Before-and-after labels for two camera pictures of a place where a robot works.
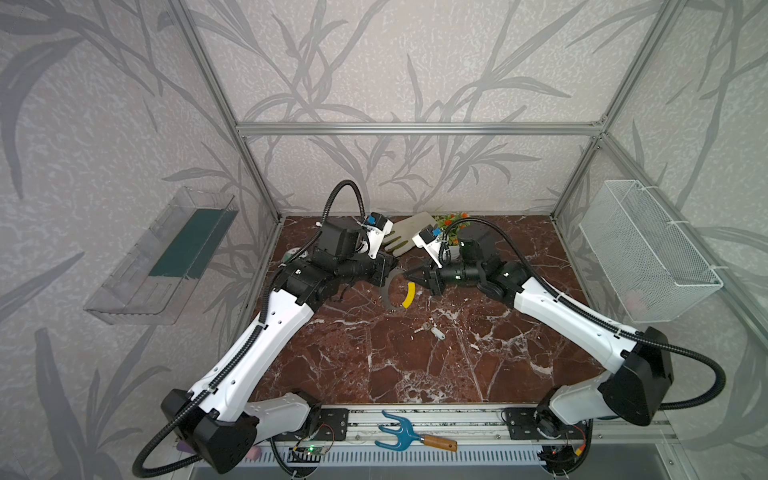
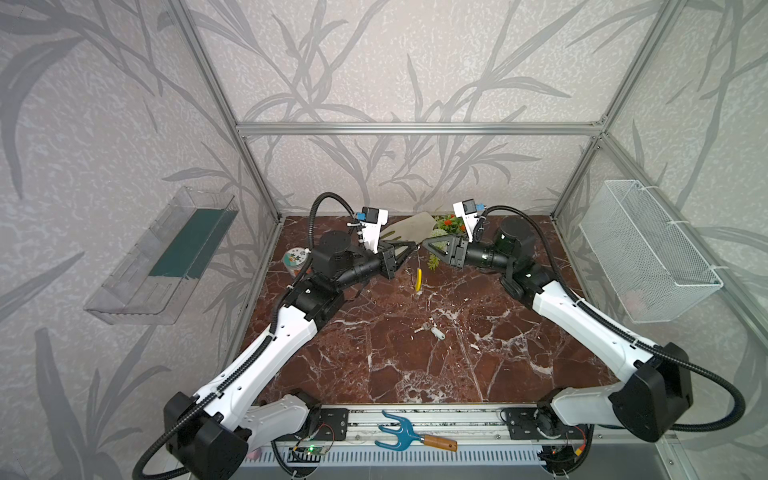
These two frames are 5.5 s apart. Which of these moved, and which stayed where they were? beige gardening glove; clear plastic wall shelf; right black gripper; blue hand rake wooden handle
Moved: right black gripper
Stayed: clear plastic wall shelf; blue hand rake wooden handle; beige gardening glove
